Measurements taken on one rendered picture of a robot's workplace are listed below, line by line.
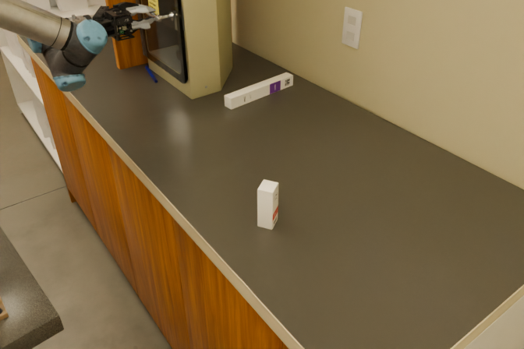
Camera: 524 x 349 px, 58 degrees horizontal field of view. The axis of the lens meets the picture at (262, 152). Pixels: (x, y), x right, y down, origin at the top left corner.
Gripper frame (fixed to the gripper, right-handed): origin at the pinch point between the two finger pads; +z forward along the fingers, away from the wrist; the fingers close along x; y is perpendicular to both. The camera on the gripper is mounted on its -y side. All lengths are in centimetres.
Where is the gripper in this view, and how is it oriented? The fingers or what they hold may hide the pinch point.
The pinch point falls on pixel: (150, 13)
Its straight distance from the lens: 152.1
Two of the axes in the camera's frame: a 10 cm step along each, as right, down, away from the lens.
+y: 5.9, 4.4, -6.8
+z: 8.1, -3.2, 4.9
